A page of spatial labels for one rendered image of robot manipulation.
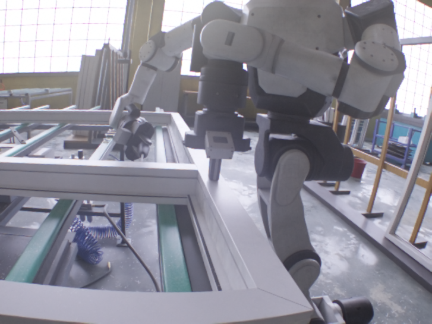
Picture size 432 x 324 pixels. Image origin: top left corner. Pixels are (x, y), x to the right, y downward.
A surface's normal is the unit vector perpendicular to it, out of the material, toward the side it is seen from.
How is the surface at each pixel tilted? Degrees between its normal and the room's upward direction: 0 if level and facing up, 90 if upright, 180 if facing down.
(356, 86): 103
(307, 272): 90
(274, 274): 0
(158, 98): 90
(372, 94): 125
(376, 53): 40
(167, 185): 90
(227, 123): 90
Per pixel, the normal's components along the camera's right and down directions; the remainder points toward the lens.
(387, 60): 0.00, -0.55
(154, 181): 0.19, 0.30
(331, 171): 0.07, 0.65
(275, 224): 0.30, 0.62
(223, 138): 0.18, -0.68
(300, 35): -0.51, 0.21
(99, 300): 0.10, -0.95
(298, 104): -0.41, 0.83
